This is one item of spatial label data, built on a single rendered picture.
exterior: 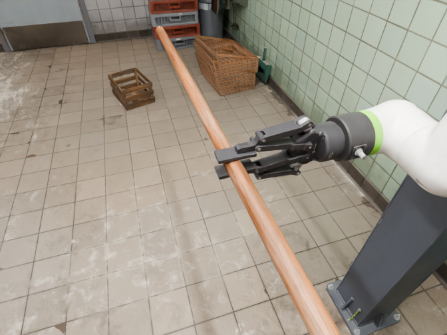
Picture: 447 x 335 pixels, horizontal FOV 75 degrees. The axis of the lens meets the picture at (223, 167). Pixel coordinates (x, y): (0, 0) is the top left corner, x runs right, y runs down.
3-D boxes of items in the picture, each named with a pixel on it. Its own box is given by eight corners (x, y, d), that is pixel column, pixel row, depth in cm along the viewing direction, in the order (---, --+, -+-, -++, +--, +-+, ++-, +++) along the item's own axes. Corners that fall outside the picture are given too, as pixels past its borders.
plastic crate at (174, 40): (201, 46, 400) (201, 34, 389) (158, 52, 385) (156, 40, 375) (193, 36, 427) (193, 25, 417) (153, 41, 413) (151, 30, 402)
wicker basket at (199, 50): (212, 88, 288) (211, 60, 269) (193, 65, 326) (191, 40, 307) (255, 78, 303) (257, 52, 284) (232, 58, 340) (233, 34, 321)
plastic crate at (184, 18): (199, 23, 377) (198, 10, 367) (152, 27, 366) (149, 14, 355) (193, 14, 405) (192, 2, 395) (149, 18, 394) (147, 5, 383)
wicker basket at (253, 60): (215, 82, 284) (215, 54, 265) (194, 60, 321) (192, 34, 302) (258, 72, 299) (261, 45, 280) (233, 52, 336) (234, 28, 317)
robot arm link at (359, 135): (336, 137, 65) (348, 100, 58) (370, 171, 57) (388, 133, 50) (312, 141, 64) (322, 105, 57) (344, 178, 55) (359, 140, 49)
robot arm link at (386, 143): (387, 129, 68) (406, 86, 61) (430, 162, 59) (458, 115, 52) (335, 141, 65) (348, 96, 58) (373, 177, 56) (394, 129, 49)
